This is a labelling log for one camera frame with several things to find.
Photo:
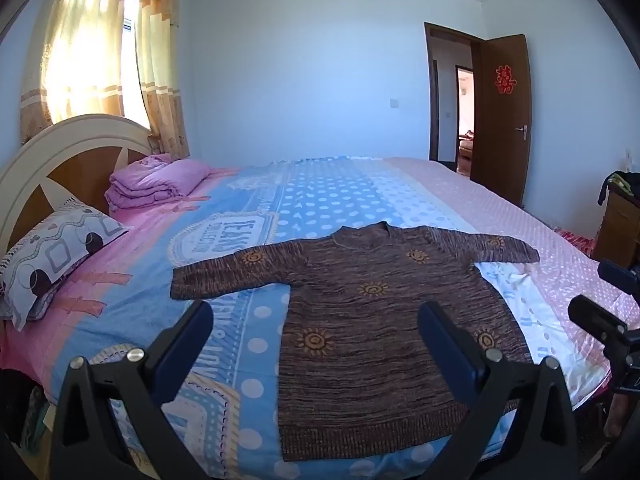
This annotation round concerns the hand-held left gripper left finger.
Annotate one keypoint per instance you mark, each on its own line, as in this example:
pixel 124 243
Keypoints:
pixel 192 330

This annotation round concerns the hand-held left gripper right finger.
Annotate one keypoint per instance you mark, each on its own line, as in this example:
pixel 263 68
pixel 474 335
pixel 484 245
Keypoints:
pixel 440 332

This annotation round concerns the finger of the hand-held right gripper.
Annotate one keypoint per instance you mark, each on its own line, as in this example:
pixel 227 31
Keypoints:
pixel 617 277
pixel 592 317

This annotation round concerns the brown knitted sweater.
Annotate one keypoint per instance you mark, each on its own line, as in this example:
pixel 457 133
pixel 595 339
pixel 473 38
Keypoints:
pixel 375 335

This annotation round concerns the wooden cabinet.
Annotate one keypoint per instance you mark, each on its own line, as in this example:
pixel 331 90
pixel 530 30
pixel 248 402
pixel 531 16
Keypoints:
pixel 620 230

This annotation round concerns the red cloth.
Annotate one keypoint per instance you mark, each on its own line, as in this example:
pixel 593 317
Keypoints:
pixel 577 242

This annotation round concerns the dark cloth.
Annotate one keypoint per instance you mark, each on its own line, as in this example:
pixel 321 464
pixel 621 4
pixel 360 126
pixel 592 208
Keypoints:
pixel 627 182

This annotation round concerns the folded pink quilt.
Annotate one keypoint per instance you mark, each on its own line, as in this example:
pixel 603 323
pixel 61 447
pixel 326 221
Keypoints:
pixel 155 180

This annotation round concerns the patterned grey pillow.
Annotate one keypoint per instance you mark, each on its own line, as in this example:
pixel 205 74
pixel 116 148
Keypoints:
pixel 50 255

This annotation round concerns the brown wooden door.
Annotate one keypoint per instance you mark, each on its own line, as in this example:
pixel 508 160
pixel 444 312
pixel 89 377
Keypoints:
pixel 500 150

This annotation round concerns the blue and pink bed sheet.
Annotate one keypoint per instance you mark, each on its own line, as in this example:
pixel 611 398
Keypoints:
pixel 325 200

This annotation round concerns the sofa in far room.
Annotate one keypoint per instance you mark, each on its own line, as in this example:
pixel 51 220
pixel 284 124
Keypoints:
pixel 466 147

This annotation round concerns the red paper door decoration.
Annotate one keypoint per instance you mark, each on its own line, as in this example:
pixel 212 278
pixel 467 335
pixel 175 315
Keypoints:
pixel 505 79

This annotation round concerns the cream and wood headboard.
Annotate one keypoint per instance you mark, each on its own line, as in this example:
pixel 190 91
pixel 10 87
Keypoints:
pixel 30 160

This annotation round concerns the yellow patterned curtain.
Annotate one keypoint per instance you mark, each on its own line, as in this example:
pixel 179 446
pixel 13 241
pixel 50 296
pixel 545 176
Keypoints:
pixel 160 60
pixel 75 50

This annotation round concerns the window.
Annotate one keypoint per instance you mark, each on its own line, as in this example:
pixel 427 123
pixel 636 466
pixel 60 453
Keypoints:
pixel 131 60

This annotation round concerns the brown door frame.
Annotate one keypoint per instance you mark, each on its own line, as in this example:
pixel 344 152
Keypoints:
pixel 428 85

